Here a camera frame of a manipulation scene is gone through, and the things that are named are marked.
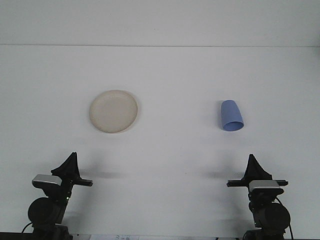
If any pale blue cup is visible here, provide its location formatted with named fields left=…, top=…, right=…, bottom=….
left=220, top=99, right=245, bottom=132

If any pale round plate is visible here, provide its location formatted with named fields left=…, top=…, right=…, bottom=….
left=89, top=89, right=139, bottom=135

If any gripper's grey camera box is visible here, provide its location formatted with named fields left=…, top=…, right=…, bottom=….
left=31, top=174, right=63, bottom=188
left=248, top=179, right=285, bottom=196

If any arm's black cable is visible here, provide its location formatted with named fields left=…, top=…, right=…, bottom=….
left=274, top=196, right=295, bottom=238
left=21, top=222, right=35, bottom=235

